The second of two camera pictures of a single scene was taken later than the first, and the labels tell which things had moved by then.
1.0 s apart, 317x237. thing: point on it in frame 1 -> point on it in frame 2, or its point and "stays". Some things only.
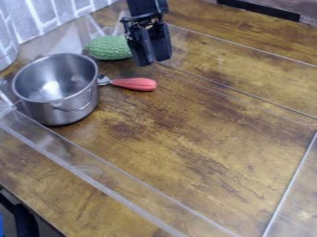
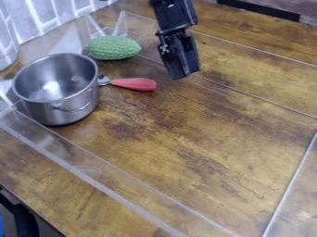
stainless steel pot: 58,87 stays
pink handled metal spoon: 129,82 stays
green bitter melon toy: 109,47 stays
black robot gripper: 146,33 -> 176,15
